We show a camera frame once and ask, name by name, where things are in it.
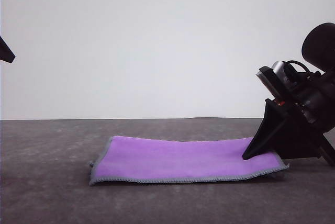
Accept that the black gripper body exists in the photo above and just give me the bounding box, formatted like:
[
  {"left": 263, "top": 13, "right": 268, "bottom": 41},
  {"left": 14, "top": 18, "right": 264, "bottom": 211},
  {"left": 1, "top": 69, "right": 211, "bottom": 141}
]
[{"left": 255, "top": 65, "right": 335, "bottom": 167}]

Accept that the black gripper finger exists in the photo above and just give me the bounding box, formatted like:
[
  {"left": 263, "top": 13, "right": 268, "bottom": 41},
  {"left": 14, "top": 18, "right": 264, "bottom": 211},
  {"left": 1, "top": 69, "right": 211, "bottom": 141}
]
[
  {"left": 242, "top": 99, "right": 289, "bottom": 161},
  {"left": 0, "top": 36, "right": 16, "bottom": 64},
  {"left": 273, "top": 114, "right": 323, "bottom": 160}
]

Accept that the purple towel with grey hem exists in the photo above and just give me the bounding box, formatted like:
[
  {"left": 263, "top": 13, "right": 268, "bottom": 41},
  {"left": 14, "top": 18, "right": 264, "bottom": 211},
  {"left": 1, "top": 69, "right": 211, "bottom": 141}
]
[{"left": 88, "top": 135, "right": 290, "bottom": 186}]

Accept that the grey table cloth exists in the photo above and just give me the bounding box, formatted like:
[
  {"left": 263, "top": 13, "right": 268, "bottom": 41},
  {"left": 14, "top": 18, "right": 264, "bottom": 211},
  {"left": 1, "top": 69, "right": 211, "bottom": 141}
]
[{"left": 0, "top": 116, "right": 335, "bottom": 224}]

